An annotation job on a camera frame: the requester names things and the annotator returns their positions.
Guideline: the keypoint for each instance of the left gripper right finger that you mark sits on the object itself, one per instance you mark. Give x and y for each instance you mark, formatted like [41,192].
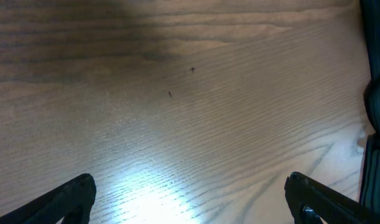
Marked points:
[312,202]

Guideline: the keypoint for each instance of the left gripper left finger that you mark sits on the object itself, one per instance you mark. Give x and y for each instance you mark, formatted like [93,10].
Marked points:
[71,202]

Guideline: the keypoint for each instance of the black polo shirt with logo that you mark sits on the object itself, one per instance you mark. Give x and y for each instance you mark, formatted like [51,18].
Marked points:
[370,187]

